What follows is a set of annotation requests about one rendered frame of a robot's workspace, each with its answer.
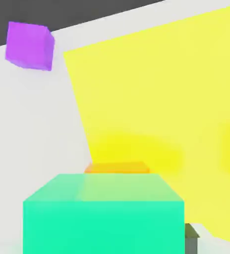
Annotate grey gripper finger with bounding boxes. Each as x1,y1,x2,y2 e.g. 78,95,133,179
184,223,230,254

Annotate small turquoise cube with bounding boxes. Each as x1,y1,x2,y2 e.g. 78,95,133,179
22,173,185,254

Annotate small orange cube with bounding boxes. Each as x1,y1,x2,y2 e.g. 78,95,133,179
84,161,150,174

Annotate small purple cube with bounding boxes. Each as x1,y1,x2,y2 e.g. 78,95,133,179
4,21,56,71

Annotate large yellow box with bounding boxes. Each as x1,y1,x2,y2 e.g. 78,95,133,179
63,2,230,247

